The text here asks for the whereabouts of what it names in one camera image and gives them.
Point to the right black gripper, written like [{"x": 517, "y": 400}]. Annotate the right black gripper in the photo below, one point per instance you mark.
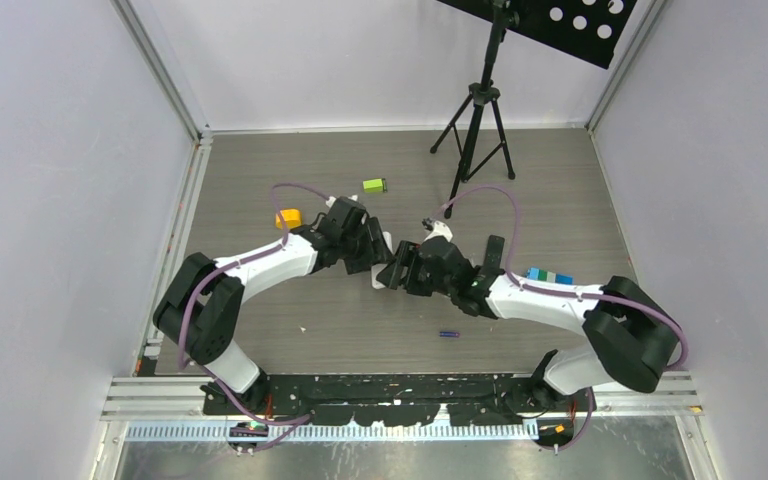
[{"x": 407, "y": 254}]

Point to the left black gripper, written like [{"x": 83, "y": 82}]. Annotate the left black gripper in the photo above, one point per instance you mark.
[{"x": 376, "y": 251}]

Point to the white remote control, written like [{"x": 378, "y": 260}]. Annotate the white remote control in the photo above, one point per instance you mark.
[{"x": 380, "y": 275}]

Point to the black remote control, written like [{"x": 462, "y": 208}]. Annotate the black remote control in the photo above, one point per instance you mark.
[{"x": 492, "y": 262}]

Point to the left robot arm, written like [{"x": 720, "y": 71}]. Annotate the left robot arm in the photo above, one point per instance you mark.
[{"x": 200, "y": 308}]

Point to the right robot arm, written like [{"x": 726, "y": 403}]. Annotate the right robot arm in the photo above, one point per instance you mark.
[{"x": 630, "y": 338}]

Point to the orange round block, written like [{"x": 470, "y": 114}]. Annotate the orange round block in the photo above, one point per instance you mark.
[{"x": 288, "y": 219}]

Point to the blue green lego block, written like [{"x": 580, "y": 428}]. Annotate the blue green lego block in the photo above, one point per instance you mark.
[{"x": 538, "y": 274}]

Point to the black tripod stand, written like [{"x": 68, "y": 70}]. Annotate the black tripod stand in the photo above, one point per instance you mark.
[{"x": 481, "y": 94}]

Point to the black perforated board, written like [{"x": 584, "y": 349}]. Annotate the black perforated board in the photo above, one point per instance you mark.
[{"x": 587, "y": 30}]

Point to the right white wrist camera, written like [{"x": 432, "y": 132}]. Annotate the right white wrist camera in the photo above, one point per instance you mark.
[{"x": 436, "y": 228}]

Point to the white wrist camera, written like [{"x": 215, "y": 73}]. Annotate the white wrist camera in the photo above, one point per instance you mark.
[
  {"x": 351, "y": 197},
  {"x": 436, "y": 228}
]

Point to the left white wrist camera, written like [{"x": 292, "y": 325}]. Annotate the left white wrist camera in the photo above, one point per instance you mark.
[{"x": 351, "y": 197}]

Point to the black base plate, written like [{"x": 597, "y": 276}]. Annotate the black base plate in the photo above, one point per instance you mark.
[{"x": 395, "y": 400}]

